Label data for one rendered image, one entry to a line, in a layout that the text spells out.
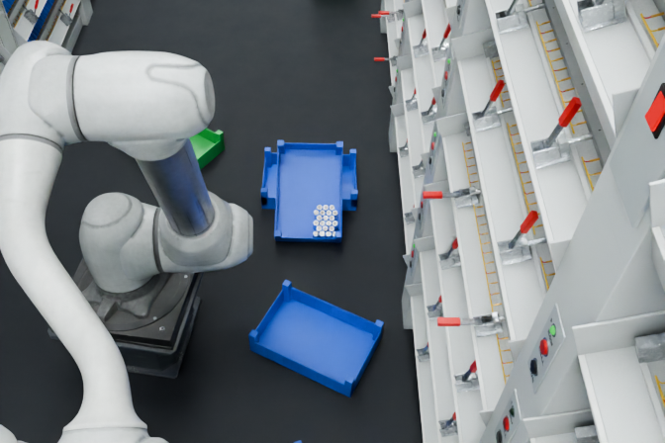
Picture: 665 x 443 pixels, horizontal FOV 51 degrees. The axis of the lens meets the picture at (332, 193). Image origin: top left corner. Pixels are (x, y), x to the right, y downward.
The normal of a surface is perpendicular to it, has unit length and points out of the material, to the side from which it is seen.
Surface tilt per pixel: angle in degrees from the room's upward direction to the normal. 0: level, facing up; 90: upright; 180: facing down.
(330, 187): 27
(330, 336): 0
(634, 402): 22
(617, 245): 90
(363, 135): 0
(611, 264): 90
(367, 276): 0
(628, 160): 90
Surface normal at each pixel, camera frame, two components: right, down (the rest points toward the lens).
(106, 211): -0.11, -0.72
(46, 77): -0.12, -0.43
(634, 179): -1.00, -0.02
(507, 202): -0.34, -0.63
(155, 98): 0.22, 0.15
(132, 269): 0.12, 0.69
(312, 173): 0.03, -0.25
